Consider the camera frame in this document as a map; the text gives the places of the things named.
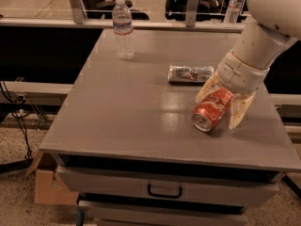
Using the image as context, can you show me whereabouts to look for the top drawer with black handle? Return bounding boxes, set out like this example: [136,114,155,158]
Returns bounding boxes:
[57,166,278,207]

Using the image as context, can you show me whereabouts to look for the silver soda can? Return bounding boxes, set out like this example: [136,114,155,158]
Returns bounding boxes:
[168,65,214,84]

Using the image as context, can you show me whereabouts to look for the brown cardboard box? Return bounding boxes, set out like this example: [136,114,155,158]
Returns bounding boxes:
[24,150,79,205]

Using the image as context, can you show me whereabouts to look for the lower grey drawer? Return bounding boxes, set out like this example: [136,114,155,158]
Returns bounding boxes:
[79,201,247,226]

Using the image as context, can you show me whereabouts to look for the grey drawer cabinet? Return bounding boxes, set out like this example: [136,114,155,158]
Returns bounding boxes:
[41,29,300,216]

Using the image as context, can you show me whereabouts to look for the black cables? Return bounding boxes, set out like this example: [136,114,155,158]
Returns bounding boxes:
[0,80,48,162]

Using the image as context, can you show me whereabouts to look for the red coke can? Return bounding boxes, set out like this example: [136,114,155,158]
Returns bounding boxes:
[192,88,233,132]

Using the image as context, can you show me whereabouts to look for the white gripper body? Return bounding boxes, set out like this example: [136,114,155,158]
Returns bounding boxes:
[217,51,269,94]

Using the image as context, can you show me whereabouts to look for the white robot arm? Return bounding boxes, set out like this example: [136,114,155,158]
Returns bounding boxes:
[196,0,301,129]

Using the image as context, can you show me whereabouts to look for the clear water bottle in background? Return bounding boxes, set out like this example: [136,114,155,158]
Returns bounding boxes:
[224,0,244,24]

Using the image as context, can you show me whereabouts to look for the metal railing frame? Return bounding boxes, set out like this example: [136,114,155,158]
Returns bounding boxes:
[0,0,246,33]

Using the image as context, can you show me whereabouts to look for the clear water bottle on table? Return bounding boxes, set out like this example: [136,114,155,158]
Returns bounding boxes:
[112,0,135,60]

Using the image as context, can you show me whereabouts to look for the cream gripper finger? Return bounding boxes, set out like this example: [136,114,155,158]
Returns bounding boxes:
[195,72,222,104]
[229,91,256,129]

